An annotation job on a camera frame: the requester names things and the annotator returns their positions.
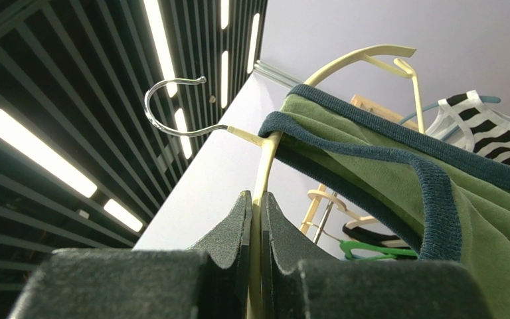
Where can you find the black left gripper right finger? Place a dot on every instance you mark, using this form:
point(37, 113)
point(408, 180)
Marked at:
point(300, 280)

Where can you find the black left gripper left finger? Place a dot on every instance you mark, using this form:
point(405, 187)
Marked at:
point(207, 280)

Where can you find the green tank top navy trim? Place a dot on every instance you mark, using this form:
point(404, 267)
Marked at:
point(446, 203)

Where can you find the cream plastic hanger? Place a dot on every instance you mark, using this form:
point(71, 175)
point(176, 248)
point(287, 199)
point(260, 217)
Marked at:
point(387, 57)

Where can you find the green hanger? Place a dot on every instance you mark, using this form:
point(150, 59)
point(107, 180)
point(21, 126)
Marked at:
point(379, 253)

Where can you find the wooden hanger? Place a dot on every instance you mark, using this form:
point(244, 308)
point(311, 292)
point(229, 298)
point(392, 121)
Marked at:
point(317, 195)

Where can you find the black white striped tank top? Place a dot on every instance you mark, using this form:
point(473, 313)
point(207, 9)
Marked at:
point(483, 131)

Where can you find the wooden clothes rack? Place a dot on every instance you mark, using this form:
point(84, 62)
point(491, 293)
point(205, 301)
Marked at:
point(378, 110)

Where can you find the teal wire hanger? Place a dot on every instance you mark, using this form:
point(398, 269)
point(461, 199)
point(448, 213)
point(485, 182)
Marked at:
point(444, 126)

